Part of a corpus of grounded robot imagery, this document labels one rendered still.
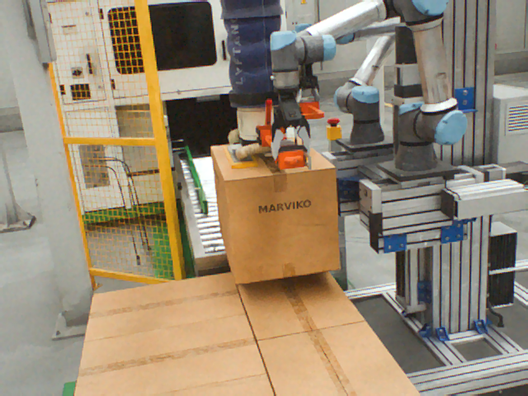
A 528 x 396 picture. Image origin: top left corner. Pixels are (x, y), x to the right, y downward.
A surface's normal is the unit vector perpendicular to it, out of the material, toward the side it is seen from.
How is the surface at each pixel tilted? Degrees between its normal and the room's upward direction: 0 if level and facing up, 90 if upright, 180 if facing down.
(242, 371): 0
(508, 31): 90
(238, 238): 90
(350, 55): 90
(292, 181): 90
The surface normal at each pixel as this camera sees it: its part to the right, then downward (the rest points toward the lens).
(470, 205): 0.20, 0.29
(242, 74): -0.44, 0.04
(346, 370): -0.08, -0.95
